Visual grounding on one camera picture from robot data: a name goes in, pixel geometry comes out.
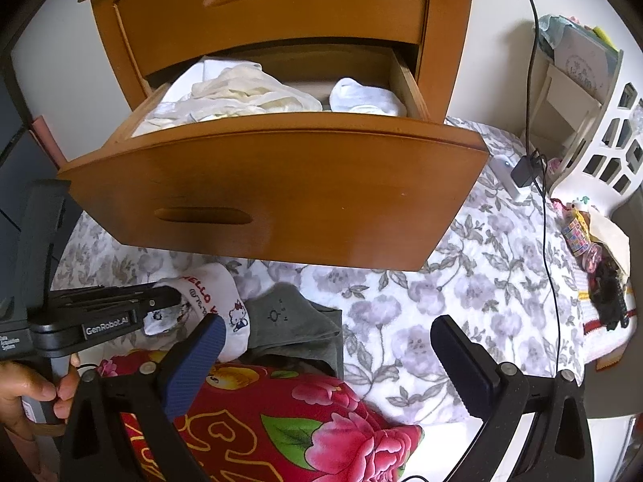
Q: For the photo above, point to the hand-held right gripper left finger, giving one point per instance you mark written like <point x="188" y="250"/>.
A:
<point x="196" y="366"/>

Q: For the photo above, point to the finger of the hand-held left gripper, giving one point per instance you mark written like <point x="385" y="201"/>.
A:
<point x="115" y="301"/>

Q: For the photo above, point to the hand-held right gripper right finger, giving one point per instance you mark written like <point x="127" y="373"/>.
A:
<point x="464" y="366"/>

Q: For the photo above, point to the white cartoon print sock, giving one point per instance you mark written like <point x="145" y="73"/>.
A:
<point x="221" y="311"/>

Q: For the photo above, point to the grey sock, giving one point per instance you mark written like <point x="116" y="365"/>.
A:
<point x="296" y="321"/>

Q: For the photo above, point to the deep wooden drawer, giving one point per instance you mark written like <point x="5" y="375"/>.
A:
<point x="301" y="196"/>

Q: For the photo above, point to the plain white garment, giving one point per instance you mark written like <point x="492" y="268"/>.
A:
<point x="188" y="80"/>

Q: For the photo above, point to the cream lace garment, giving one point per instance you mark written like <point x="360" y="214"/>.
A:
<point x="251" y="93"/>

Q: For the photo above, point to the white sock pair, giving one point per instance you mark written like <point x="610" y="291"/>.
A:
<point x="364" y="98"/>

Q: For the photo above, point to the person's left hand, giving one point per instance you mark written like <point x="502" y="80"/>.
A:
<point x="20" y="386"/>

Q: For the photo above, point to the grey floral bed sheet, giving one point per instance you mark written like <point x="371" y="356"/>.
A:
<point x="452" y="286"/>

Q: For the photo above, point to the dark panel with pink edge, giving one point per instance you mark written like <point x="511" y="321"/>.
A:
<point x="20" y="150"/>

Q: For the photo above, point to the red floral quilt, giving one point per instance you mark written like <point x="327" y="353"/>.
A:
<point x="301" y="427"/>

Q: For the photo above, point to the white striped knit cloth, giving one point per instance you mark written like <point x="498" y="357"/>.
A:
<point x="590" y="331"/>

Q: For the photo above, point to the black hair accessory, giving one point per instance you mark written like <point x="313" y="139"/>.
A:
<point x="610" y="296"/>

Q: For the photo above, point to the pink tape roll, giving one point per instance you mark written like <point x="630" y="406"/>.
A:
<point x="593" y="258"/>

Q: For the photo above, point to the patterned tape roll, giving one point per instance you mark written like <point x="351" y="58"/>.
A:
<point x="576" y="238"/>

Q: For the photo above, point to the white power strip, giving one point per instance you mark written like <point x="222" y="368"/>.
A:
<point x="505" y="173"/>

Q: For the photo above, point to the black power adapter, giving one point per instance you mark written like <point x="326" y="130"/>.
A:
<point x="525" y="170"/>

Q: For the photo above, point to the white cutout desk organizer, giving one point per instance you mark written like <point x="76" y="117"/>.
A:
<point x="608" y="125"/>

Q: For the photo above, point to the grey patterned booklet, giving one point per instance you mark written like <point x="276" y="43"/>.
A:
<point x="582" y="68"/>

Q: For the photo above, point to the shallow wooden drawer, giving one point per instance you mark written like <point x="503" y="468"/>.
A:
<point x="276" y="10"/>

